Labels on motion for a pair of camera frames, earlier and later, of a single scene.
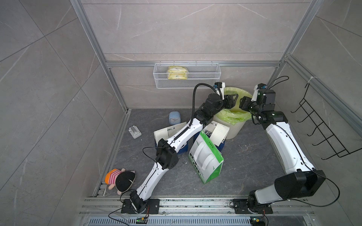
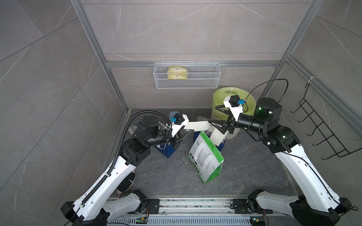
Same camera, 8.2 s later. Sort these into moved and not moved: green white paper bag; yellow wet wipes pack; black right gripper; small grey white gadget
Moved: black right gripper
Not moved: small grey white gadget; green white paper bag; yellow wet wipes pack
